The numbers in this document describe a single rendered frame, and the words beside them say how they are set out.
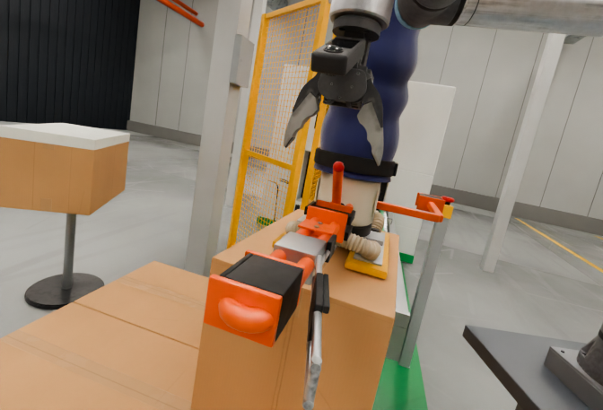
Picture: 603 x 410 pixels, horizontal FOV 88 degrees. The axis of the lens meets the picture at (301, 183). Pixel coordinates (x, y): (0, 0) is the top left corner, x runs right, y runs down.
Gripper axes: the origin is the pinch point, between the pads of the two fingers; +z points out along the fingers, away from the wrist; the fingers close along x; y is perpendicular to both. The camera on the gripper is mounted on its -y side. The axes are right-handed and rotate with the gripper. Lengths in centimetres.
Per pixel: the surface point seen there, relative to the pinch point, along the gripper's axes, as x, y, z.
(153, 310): 58, 38, 67
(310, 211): 3.9, 12.4, 12.1
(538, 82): -143, 365, -100
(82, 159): 138, 72, 31
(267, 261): 1.4, -16.0, 11.6
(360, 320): -10.3, 10.1, 30.1
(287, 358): 2.4, 10.5, 43.8
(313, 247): -1.5, -5.6, 12.4
